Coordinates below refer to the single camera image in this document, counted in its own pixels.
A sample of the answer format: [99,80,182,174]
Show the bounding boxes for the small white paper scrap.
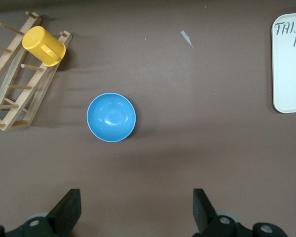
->
[180,30,194,48]

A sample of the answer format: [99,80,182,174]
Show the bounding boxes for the cream bear tray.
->
[271,11,296,114]

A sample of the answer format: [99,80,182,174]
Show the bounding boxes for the blue bowl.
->
[86,92,138,143]

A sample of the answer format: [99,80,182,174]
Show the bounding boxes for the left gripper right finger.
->
[192,188,287,237]

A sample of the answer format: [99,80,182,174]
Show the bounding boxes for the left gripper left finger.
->
[4,189,82,237]

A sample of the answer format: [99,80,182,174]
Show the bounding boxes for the wooden mug rack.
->
[0,11,74,132]

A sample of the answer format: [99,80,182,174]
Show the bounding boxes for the yellow mug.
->
[22,26,67,67]

